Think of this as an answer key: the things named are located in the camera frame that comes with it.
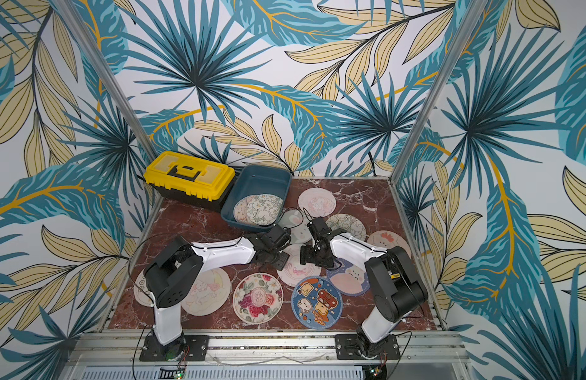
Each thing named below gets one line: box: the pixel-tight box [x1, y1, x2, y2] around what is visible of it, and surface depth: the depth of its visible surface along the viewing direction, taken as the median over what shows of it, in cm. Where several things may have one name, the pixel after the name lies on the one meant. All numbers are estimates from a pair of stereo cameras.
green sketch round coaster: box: [325, 213, 367, 242], surface depth 106 cm
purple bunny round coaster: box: [327, 258, 371, 297], surface depth 90 cm
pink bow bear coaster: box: [366, 229, 412, 258], surface depth 102 cm
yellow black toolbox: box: [143, 151, 236, 211], surface depth 100 cm
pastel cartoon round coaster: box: [233, 194, 256, 225], surface depth 108 cm
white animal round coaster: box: [133, 268, 154, 307], surface depth 84 cm
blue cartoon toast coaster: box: [290, 275, 344, 331], surface depth 85 cm
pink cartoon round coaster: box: [276, 243, 322, 287], surface depth 92 cm
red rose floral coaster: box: [232, 272, 285, 325], surface depth 85 cm
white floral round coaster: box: [247, 193, 284, 226], surface depth 109 cm
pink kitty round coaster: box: [297, 187, 337, 218], surface depth 112 cm
